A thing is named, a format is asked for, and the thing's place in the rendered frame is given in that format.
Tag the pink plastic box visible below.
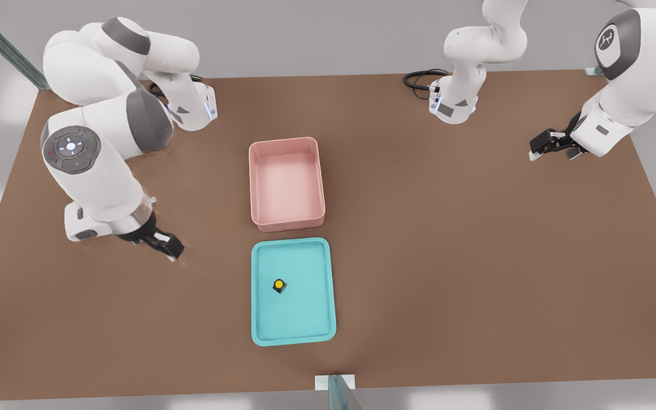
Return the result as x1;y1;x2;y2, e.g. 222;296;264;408
248;137;327;233

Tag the pale blue-green tray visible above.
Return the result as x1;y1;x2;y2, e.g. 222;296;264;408
251;237;338;347

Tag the black cable loop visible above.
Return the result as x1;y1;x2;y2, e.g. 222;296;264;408
403;69;449;101
148;74;204;99

